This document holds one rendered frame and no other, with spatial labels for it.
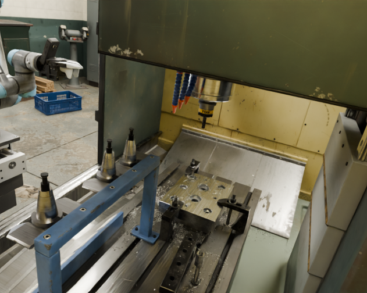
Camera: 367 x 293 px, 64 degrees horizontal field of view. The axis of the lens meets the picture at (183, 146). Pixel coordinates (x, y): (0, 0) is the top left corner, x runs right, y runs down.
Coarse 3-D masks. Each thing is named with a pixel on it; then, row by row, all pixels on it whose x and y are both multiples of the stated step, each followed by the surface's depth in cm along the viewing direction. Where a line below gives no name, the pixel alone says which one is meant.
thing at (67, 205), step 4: (56, 200) 71; (60, 200) 71; (64, 200) 71; (68, 200) 72; (72, 200) 72; (56, 204) 70; (60, 204) 70; (64, 204) 70; (68, 204) 70; (72, 204) 70; (76, 204) 71; (80, 204) 71; (60, 208) 68; (64, 208) 69; (68, 208) 69; (72, 208) 69; (64, 212) 67; (68, 212) 68
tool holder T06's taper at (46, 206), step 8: (40, 192) 61; (48, 192) 61; (40, 200) 61; (48, 200) 62; (40, 208) 62; (48, 208) 62; (56, 208) 64; (40, 216) 62; (48, 216) 63; (56, 216) 64
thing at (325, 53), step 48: (144, 0) 63; (192, 0) 59; (240, 0) 56; (288, 0) 53; (336, 0) 50; (144, 48) 67; (192, 48) 62; (240, 48) 59; (288, 48) 55; (336, 48) 52; (336, 96) 55
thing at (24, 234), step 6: (12, 228) 61; (18, 228) 61; (24, 228) 61; (30, 228) 61; (36, 228) 62; (42, 228) 62; (12, 234) 59; (18, 234) 60; (24, 234) 60; (30, 234) 60; (36, 234) 60; (12, 240) 58; (18, 240) 58; (24, 240) 58; (30, 240) 59; (24, 246) 57; (30, 246) 57
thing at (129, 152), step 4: (128, 140) 89; (132, 140) 89; (128, 144) 89; (132, 144) 90; (124, 148) 91; (128, 148) 90; (132, 148) 90; (124, 152) 91; (128, 152) 90; (132, 152) 90; (124, 156) 91; (128, 156) 90; (132, 156) 91; (136, 156) 92; (124, 160) 91; (128, 160) 91; (132, 160) 91
